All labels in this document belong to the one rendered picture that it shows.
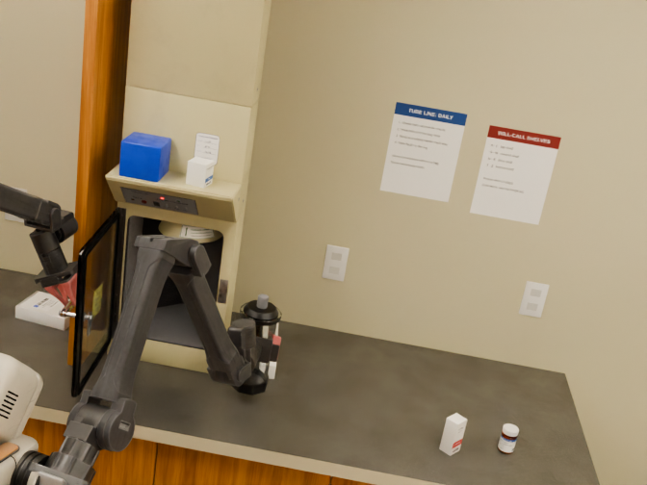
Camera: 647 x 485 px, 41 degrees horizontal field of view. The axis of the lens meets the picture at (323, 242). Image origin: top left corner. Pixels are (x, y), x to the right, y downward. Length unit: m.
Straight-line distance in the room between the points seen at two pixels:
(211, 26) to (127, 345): 0.84
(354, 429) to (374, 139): 0.86
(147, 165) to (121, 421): 0.72
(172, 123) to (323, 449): 0.90
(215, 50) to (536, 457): 1.34
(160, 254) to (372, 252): 1.12
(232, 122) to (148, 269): 0.60
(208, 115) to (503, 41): 0.88
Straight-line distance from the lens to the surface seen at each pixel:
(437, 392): 2.58
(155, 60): 2.21
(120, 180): 2.18
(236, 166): 2.22
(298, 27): 2.56
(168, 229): 2.35
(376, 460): 2.24
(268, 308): 2.24
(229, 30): 2.15
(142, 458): 2.34
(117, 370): 1.70
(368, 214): 2.67
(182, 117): 2.22
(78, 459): 1.65
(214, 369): 2.04
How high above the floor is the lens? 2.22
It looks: 22 degrees down
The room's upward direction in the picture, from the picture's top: 9 degrees clockwise
